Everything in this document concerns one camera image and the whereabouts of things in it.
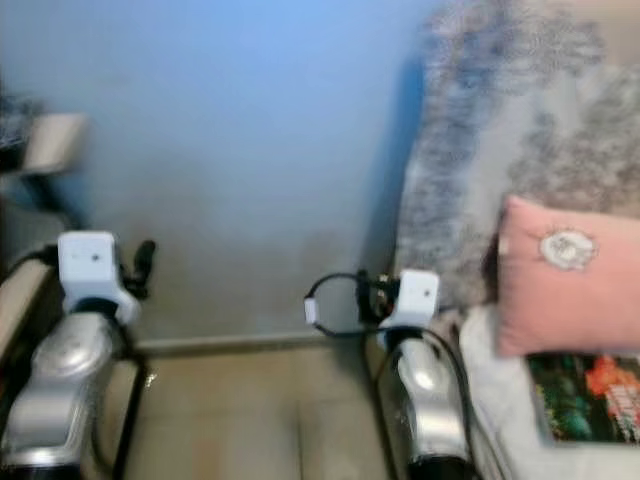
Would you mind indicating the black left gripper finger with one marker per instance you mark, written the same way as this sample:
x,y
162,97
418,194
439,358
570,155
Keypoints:
x,y
146,265

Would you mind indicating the pink pillow with cartoon print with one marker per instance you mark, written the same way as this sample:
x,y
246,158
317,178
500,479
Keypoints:
x,y
560,300

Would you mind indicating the dark red paperback book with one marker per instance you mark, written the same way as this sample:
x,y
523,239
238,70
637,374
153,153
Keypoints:
x,y
590,400

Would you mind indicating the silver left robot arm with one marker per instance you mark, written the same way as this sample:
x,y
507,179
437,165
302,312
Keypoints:
x,y
60,390

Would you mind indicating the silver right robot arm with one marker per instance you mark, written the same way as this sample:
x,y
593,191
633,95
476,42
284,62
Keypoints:
x,y
430,400

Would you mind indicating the beige wooden desk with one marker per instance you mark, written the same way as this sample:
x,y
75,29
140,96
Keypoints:
x,y
55,140

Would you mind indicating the white quilted mattress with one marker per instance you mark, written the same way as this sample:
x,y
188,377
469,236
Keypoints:
x,y
495,400

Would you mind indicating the dark keyboard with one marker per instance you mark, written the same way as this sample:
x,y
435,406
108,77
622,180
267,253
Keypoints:
x,y
15,130

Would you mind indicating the large printed headboard cushion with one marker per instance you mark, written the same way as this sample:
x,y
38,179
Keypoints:
x,y
520,120

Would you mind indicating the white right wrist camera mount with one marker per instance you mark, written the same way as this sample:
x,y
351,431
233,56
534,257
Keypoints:
x,y
415,298

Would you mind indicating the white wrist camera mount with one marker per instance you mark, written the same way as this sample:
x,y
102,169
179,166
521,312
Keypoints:
x,y
95,270
415,298

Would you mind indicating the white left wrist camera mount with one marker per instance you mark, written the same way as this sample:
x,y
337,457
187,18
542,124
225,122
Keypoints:
x,y
95,270

